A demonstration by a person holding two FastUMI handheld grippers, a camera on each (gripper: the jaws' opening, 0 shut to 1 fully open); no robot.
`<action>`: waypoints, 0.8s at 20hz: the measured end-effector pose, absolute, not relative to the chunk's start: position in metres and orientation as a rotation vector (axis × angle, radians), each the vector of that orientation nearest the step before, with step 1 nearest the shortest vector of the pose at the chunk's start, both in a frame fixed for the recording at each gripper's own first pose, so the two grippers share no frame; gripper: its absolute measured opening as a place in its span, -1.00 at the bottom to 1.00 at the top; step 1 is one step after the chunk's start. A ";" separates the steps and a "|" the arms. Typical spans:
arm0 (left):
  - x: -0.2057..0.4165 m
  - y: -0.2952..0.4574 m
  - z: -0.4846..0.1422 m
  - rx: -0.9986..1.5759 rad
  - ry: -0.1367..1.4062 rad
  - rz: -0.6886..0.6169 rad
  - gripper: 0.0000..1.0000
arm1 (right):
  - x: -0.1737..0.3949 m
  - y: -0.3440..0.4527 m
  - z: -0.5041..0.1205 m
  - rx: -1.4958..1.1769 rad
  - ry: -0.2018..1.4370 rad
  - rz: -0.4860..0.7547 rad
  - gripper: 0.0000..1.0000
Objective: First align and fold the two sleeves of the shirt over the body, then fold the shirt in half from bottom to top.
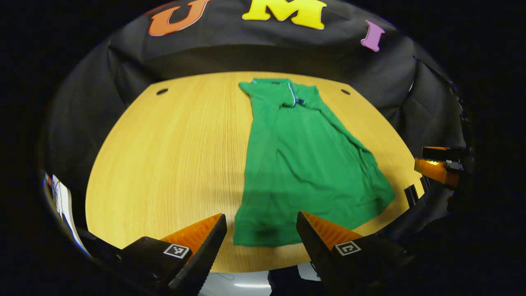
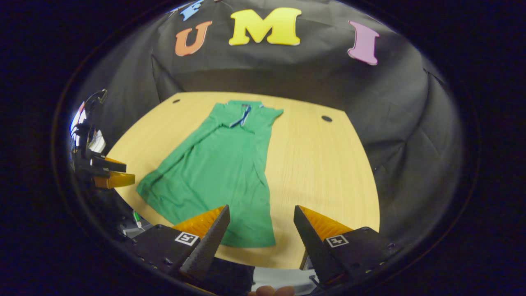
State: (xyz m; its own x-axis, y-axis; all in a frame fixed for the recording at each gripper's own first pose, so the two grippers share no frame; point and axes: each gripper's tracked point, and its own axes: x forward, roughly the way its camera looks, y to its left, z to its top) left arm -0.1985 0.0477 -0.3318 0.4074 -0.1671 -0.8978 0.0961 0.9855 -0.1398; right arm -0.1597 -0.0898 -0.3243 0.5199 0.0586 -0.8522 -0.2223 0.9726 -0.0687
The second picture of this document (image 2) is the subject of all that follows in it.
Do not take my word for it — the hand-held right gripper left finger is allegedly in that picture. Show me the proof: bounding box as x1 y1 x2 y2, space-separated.
131 204 231 284

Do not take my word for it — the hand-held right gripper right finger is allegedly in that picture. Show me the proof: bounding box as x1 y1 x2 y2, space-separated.
293 205 397 288

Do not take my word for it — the green T-shirt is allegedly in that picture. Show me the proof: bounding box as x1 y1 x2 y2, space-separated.
136 100 284 248

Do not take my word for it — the black backdrop cloth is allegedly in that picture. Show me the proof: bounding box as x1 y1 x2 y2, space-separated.
72 0 465 247

